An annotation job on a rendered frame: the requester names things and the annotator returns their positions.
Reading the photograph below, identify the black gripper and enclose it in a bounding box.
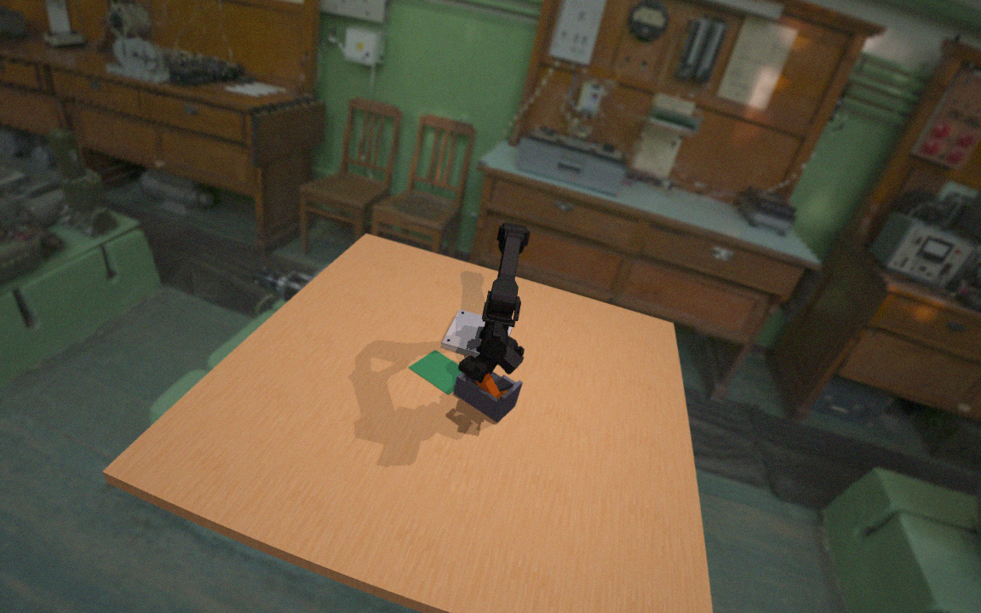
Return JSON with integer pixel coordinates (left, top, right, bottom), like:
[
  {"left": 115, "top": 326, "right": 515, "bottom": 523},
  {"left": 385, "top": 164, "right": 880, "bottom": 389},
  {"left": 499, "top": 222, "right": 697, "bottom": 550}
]
[{"left": 458, "top": 332, "right": 518, "bottom": 384}]

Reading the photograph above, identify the orange l-shaped part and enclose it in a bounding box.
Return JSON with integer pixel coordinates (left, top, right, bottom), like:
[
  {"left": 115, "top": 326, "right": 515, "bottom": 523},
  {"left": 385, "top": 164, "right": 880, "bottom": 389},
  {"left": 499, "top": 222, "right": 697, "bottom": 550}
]
[{"left": 476, "top": 373, "right": 508, "bottom": 398}]

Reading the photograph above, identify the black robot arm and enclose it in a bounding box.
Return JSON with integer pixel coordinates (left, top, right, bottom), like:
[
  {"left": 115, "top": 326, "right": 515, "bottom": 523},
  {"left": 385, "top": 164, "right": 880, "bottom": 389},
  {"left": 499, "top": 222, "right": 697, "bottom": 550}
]
[{"left": 480, "top": 222, "right": 530, "bottom": 375}]

